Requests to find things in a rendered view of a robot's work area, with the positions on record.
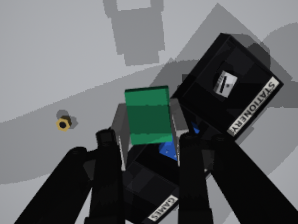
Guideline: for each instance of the yellow hex nut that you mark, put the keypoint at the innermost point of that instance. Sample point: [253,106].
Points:
[63,123]

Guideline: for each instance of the black three-compartment bin rack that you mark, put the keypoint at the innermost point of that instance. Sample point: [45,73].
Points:
[143,190]

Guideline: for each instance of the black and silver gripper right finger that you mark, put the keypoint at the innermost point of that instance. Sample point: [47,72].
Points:
[252,196]

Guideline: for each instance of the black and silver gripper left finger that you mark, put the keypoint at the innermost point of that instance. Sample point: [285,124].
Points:
[62,196]

